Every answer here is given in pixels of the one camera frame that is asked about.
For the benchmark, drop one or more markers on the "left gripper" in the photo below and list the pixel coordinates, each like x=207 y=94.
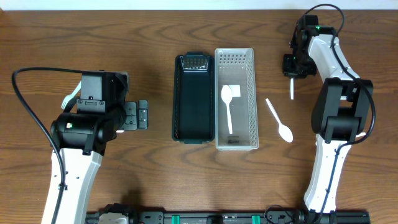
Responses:
x=132 y=115

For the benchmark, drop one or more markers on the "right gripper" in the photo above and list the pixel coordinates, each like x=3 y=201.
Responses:
x=292 y=70

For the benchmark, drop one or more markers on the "white spoon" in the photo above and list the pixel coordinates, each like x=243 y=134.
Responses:
x=292 y=88
x=227 y=96

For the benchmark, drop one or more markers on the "white spoon bowl down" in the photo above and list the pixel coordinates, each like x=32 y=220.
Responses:
x=284 y=131

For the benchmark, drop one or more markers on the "pale green plastic fork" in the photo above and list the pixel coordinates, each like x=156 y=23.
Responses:
x=70 y=96

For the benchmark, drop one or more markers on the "white plastic utensil handle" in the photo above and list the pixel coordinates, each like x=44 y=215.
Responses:
x=360 y=135

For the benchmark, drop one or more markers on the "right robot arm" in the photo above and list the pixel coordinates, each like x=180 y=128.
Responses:
x=340 y=111

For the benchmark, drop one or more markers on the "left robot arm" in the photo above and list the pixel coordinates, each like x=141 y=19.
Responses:
x=102 y=112

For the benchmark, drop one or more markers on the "clear plastic basket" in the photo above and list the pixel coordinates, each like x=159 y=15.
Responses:
x=235 y=66

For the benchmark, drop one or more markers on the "black plastic basket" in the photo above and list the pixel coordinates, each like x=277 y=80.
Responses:
x=193 y=120

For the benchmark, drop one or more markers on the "white label sticker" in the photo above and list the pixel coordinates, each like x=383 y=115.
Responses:
x=236 y=91

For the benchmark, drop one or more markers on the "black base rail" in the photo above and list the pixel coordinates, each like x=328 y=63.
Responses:
x=117 y=213

